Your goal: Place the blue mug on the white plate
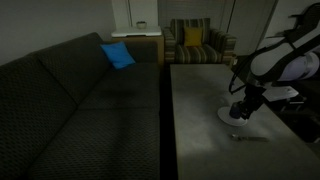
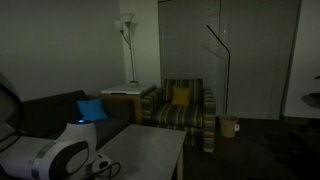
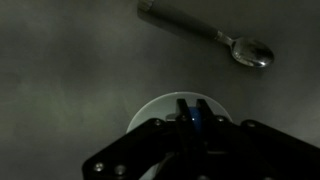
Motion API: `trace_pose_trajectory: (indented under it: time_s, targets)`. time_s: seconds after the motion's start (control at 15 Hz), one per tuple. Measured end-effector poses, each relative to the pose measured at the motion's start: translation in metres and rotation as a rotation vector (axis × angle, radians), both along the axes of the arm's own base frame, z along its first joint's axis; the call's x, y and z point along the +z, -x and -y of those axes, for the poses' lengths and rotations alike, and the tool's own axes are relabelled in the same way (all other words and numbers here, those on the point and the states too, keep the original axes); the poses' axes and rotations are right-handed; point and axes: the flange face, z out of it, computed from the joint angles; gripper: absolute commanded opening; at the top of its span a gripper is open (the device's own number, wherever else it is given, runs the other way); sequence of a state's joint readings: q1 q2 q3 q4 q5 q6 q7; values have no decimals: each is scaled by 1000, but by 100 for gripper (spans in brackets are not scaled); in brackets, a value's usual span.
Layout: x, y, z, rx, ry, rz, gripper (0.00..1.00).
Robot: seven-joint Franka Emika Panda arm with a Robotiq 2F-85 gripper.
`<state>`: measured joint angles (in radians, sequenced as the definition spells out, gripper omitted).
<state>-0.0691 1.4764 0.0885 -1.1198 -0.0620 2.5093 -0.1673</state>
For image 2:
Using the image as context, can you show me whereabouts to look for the blue cushion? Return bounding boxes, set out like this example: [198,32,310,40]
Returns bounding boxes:
[76,98,110,123]

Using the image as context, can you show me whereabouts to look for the grey closet doors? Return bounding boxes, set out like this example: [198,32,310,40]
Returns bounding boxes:
[218,0,303,121]

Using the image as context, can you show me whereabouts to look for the wooden side table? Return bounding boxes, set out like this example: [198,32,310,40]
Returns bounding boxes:
[98,87,158,126]

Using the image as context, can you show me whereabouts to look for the dark grey sofa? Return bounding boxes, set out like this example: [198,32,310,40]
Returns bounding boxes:
[18,89,135,151]

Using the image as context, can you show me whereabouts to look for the window blinds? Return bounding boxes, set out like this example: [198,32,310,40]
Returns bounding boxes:
[158,0,222,98]

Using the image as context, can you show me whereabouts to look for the black office chair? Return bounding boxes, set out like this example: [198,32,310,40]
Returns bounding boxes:
[301,75,320,109]

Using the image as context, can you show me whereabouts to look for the beige waste basket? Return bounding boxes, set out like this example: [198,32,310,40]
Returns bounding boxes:
[218,114,240,139]

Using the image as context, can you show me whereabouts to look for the thin black floor lamp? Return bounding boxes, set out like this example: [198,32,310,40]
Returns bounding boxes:
[206,24,232,116]

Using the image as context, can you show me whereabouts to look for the striped armchair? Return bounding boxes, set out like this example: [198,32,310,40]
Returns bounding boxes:
[140,78,217,154]

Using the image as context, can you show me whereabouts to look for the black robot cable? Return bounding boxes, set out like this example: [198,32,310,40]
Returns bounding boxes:
[94,161,122,180]

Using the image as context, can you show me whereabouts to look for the white multi-head floor lamp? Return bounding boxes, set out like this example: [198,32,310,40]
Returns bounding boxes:
[113,13,140,88]

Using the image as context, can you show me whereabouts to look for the yellow cushion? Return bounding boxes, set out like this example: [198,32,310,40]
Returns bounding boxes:
[170,85,194,107]

